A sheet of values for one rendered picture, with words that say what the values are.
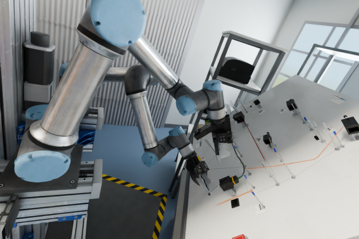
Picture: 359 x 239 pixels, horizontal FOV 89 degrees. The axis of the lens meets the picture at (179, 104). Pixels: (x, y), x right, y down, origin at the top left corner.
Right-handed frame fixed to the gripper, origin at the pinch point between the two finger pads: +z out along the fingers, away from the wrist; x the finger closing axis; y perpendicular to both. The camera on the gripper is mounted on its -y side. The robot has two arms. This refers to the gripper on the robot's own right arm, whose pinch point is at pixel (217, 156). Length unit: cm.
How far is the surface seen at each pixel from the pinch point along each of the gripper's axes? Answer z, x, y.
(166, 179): 110, 102, -74
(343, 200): 6.8, -18.8, 39.6
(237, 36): -44, 94, 25
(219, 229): 26.8, -15.9, -3.1
